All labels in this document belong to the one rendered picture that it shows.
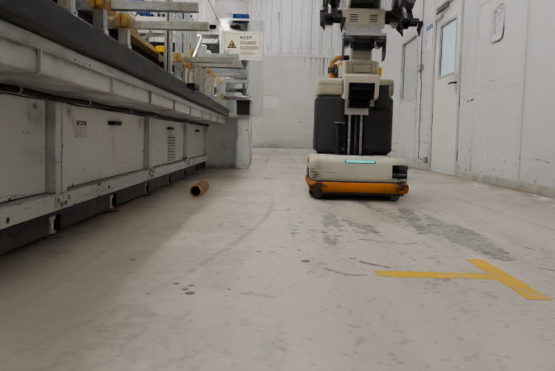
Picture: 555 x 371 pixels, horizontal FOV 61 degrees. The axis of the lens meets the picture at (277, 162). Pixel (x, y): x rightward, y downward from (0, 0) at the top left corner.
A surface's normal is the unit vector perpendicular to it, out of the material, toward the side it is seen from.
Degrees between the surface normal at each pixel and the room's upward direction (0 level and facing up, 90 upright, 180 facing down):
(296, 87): 90
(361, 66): 98
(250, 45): 90
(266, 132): 90
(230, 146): 90
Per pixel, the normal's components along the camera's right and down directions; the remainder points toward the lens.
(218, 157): 0.00, 0.05
